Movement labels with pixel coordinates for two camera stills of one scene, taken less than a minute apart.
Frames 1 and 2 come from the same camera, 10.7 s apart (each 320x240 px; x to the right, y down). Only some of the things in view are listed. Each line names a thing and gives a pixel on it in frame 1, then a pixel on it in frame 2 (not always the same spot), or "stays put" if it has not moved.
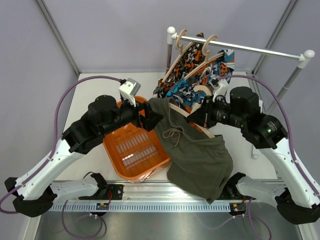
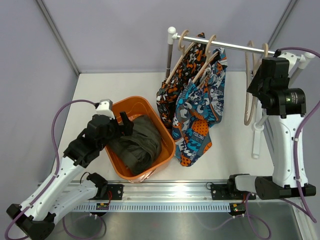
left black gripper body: x=125 y=114 → x=114 y=132
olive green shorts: x=199 y=165 → x=139 y=151
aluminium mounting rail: x=150 y=191 stays put
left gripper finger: x=151 y=118 → x=126 y=128
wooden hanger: x=194 y=107 → x=252 y=62
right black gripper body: x=215 y=112 → x=256 y=87
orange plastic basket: x=133 y=153 stays put
